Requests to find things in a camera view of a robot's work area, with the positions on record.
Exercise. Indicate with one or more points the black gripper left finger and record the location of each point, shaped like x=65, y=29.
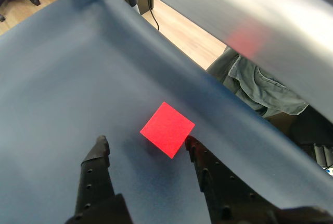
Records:
x=95, y=182

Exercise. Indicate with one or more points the red cube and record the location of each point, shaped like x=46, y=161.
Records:
x=167, y=130

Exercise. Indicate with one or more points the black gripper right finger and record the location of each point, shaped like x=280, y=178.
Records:
x=223, y=192

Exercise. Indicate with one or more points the silver metal cart frame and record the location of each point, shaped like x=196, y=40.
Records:
x=234, y=7

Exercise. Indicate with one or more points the person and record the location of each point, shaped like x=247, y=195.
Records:
x=260, y=88

